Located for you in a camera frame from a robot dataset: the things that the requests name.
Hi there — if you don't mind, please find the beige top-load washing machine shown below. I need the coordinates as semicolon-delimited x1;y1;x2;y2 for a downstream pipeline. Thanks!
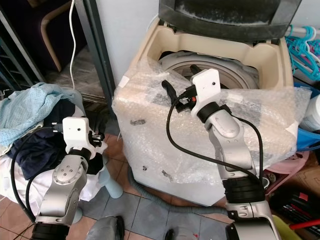
112;20;312;208

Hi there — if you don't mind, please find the teal plastic clothes hanger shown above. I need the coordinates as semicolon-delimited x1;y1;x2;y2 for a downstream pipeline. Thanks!
285;25;320;83

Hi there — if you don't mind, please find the grey washer drum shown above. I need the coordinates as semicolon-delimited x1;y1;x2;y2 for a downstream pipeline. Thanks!
159;50;261;91

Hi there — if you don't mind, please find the light blue plastic stool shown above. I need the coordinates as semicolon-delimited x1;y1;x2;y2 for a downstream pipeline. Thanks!
95;165;122;198

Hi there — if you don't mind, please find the navy blue garment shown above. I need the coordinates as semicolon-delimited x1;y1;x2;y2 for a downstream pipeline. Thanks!
10;100;106;181

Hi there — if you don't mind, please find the clear bubble wrap sheet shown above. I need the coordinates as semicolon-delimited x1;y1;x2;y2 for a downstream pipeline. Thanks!
112;57;312;186

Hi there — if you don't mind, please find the dark grey washer lid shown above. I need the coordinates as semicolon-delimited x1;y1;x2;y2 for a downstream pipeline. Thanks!
158;0;303;42

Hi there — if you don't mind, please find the light blue dotted cloth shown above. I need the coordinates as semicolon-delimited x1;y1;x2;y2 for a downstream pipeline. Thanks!
0;82;81;146

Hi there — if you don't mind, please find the beige garment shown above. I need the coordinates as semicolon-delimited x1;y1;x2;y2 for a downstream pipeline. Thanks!
0;142;19;162

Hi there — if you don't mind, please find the grey robot left leg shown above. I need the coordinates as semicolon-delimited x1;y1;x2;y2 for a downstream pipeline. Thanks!
92;215;126;240

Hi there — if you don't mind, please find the grey robot leg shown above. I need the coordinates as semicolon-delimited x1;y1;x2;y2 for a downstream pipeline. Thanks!
164;227;187;240
92;215;126;240

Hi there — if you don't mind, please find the white garment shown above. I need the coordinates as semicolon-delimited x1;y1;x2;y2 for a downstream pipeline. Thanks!
0;155;106;211

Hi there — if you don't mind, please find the pink plastic basin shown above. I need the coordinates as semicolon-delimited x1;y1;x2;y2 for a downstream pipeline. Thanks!
262;150;312;196

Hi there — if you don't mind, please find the white plastic bottle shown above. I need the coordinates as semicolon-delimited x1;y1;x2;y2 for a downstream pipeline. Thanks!
301;94;320;132

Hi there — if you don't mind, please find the dark armchair with wooden arm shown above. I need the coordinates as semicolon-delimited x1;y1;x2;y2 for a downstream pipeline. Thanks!
10;0;74;76

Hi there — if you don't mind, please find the grey robot right leg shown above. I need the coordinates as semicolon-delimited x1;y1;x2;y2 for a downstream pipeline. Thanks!
164;227;187;240

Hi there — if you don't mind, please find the blue plastic basin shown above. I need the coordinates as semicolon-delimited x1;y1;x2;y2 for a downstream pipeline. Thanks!
294;125;320;152

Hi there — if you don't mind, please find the brown cardboard box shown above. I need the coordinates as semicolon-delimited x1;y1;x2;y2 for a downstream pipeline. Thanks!
277;167;320;203

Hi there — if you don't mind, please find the red and black tool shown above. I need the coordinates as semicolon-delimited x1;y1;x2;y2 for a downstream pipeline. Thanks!
267;192;320;233

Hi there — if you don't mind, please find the yellow green plastic container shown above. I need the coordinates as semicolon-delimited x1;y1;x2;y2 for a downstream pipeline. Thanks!
272;215;306;240

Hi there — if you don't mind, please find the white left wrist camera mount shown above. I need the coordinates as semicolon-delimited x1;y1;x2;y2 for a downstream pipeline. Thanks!
62;117;109;162

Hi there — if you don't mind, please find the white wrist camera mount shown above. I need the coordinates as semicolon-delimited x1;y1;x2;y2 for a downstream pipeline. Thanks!
190;69;222;117
62;117;109;162

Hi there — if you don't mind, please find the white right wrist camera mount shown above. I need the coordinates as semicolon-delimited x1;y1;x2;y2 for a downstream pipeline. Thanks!
190;69;222;117

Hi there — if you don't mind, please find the long black right arm cable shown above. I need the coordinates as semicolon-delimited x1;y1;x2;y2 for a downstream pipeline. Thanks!
167;92;268;186

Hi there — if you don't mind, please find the long black arm cable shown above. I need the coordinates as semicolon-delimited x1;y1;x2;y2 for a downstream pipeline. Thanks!
10;124;67;224
167;92;268;186

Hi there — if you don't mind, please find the dark grey metal post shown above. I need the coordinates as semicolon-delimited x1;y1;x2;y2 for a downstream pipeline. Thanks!
80;0;116;108

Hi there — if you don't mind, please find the short black left arm cable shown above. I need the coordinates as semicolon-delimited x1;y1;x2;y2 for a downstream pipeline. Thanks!
24;169;54;222

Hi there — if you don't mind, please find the short black arm cable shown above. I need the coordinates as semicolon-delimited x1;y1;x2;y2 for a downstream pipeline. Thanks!
24;169;54;222
234;117;265;174

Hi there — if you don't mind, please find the long black left arm cable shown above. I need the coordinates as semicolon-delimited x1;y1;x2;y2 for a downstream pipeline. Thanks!
10;124;67;224

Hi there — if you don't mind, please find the short black right arm cable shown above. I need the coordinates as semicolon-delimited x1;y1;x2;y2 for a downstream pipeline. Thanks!
234;117;265;174

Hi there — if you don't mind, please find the grey corrugated drain hose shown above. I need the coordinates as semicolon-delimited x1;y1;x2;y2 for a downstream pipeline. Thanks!
126;167;231;221

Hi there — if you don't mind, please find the thin white cable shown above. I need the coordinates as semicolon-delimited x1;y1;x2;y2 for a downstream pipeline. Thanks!
69;0;79;91

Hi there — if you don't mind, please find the grey metal wire rack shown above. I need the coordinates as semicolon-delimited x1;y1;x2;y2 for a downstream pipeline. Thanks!
0;10;32;96

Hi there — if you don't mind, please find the white hanger rail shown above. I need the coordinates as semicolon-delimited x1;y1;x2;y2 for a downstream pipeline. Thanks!
291;25;320;41

